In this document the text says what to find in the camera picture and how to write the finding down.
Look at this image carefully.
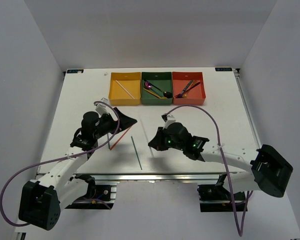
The right blue corner label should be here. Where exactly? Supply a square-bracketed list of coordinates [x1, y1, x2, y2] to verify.
[214, 67, 233, 72]

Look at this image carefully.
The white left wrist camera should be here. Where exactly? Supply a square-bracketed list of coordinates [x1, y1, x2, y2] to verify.
[93, 97, 109, 116]

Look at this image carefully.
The clear chopstick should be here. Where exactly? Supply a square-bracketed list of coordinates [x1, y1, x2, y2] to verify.
[115, 79, 135, 99]
[138, 114, 154, 158]

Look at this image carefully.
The black spoon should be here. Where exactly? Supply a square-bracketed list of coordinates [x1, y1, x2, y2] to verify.
[144, 80, 173, 99]

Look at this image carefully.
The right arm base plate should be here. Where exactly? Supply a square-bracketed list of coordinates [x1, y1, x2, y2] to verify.
[197, 184, 233, 213]

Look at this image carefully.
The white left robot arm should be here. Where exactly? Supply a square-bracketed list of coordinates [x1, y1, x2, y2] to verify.
[18, 107, 138, 231]

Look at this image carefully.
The yellow container box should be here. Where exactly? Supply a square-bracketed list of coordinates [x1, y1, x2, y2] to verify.
[108, 72, 141, 106]

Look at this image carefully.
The red container box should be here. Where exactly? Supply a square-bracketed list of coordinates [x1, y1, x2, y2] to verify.
[172, 71, 206, 106]

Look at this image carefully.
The left blue corner label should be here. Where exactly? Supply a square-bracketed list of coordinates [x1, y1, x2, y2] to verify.
[66, 69, 84, 74]

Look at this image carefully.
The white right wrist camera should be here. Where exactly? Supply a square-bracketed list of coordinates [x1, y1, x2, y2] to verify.
[161, 113, 176, 129]

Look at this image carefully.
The ornate gold fork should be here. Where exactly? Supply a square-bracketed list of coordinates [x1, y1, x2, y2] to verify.
[182, 81, 200, 98]

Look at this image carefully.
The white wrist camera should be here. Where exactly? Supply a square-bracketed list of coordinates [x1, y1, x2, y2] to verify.
[161, 113, 176, 129]
[93, 97, 109, 116]

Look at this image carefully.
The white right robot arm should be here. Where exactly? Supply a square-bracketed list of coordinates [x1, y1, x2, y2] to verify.
[148, 122, 293, 200]

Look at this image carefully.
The iridescent pink spoon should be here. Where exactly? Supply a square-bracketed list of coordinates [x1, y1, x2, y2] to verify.
[144, 81, 152, 90]

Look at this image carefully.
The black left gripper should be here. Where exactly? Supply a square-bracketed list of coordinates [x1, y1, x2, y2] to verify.
[93, 107, 137, 140]

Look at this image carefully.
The aluminium table frame rail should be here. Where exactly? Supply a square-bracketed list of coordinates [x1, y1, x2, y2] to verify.
[87, 173, 220, 182]

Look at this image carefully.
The blue corner label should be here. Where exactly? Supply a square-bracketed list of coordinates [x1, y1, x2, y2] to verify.
[214, 67, 233, 72]
[66, 69, 84, 74]

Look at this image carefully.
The green chopstick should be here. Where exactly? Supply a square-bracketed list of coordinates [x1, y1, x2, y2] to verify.
[130, 136, 143, 170]
[106, 133, 110, 150]

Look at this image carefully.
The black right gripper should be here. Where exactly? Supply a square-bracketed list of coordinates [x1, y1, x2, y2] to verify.
[148, 127, 185, 152]

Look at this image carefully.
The green container box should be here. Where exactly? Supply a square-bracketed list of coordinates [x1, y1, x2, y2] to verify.
[141, 72, 173, 105]

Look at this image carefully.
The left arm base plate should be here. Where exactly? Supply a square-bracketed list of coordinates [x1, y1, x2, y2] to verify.
[66, 174, 117, 210]

